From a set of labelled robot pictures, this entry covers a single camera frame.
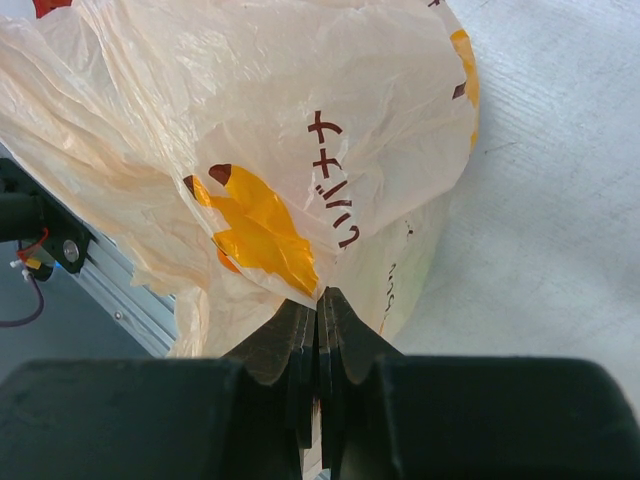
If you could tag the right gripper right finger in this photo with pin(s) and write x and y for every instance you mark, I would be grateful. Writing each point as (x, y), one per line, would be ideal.
(386, 415)

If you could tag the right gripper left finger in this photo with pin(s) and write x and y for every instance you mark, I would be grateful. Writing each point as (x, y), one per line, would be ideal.
(245, 415)

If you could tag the orange plastic shopping bag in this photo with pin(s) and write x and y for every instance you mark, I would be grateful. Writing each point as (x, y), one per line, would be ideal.
(248, 153)

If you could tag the fake watermelon slice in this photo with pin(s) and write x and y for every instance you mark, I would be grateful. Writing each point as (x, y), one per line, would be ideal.
(44, 7)

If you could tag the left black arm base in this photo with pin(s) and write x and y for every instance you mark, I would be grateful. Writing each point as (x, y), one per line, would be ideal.
(40, 225)

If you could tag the aluminium front rail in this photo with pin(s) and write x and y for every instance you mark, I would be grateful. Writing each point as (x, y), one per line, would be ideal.
(98, 266)

